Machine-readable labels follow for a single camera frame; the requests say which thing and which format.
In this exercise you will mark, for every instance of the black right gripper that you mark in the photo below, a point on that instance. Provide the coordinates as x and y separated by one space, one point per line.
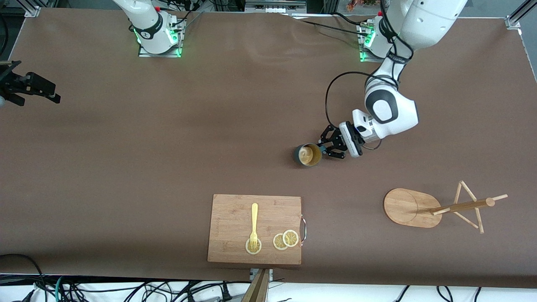
19 85

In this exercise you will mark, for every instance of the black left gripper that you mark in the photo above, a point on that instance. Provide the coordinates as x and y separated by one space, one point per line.
337 144

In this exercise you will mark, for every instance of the teal cup yellow inside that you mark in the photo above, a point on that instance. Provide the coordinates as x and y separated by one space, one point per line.
309 155

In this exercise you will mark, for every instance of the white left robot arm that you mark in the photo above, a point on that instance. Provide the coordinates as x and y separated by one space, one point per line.
394 111

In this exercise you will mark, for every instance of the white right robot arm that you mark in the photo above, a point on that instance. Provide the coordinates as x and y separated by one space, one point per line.
147 25

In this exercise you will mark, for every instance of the wooden cup rack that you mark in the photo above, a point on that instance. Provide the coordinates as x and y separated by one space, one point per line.
409 207

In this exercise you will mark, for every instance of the lemon slice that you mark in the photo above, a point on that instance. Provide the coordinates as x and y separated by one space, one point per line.
248 249
291 238
277 242

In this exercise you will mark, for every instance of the yellow plastic fork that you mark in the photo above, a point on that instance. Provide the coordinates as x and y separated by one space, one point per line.
254 218

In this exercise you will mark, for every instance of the bamboo cutting board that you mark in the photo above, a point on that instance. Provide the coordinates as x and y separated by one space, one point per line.
230 226

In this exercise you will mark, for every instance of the white power strip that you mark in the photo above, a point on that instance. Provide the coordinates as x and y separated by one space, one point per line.
275 7

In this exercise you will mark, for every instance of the brown table cover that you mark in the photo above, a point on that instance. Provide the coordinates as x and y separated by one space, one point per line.
168 147

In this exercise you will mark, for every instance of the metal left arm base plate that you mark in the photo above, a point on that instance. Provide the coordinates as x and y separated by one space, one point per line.
369 59

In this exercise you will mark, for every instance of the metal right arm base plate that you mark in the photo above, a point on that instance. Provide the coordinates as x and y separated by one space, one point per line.
159 55

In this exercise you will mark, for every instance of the metal bracket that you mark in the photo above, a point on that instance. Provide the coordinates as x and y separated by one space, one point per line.
269 274

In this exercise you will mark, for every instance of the wooden post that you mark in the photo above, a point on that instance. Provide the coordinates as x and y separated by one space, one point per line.
256 291

